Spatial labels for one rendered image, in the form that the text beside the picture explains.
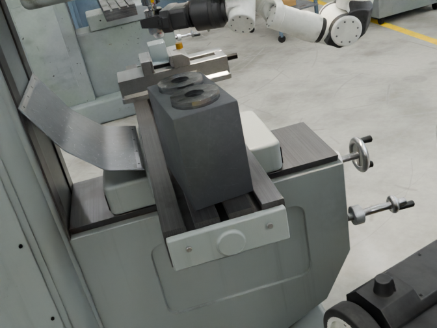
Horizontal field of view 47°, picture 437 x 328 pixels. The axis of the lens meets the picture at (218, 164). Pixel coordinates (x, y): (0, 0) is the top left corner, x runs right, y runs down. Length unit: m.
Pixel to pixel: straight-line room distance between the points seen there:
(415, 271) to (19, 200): 0.99
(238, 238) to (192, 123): 0.22
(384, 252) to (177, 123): 1.64
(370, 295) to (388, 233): 1.22
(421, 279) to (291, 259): 0.43
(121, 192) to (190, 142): 0.52
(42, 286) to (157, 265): 0.31
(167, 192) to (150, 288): 0.56
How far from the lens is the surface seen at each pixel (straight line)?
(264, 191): 0.95
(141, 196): 1.37
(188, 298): 1.58
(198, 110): 0.86
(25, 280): 1.42
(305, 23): 1.31
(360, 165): 1.68
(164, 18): 1.29
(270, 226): 0.92
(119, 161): 1.36
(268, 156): 1.39
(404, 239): 2.43
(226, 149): 0.90
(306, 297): 1.70
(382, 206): 1.62
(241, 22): 1.25
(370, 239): 2.43
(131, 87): 1.58
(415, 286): 1.32
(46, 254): 1.38
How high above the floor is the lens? 1.48
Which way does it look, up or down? 27 degrees down
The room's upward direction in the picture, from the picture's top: 12 degrees counter-clockwise
